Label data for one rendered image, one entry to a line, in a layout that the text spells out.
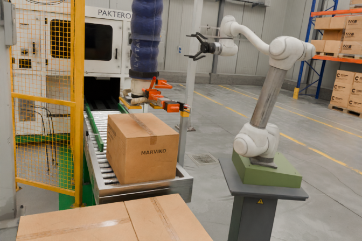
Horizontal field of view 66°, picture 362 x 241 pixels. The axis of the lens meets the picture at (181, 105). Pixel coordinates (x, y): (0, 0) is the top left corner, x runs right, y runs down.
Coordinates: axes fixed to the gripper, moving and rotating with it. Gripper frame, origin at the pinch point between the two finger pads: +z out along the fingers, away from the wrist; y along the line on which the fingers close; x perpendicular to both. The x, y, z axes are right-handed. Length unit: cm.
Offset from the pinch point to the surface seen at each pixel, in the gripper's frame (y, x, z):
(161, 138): 66, -5, 15
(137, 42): 1.0, 20.4, 30.2
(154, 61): 13.5, 17.8, 17.0
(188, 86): 77, 268, -142
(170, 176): 97, -4, 5
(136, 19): -14.4, 20.7, 31.9
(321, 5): -182, 613, -842
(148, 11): -20.9, 15.1, 24.6
